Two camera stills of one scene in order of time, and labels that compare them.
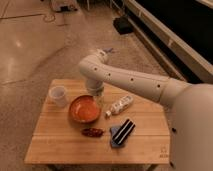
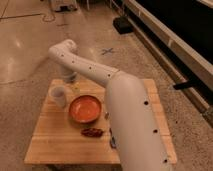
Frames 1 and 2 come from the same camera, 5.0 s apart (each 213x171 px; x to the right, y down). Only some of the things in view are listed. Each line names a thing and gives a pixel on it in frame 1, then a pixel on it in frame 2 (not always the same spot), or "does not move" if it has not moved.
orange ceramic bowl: [85, 109] does not move
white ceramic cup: [58, 95] does not move
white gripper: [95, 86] → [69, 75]
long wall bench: [179, 33] does not move
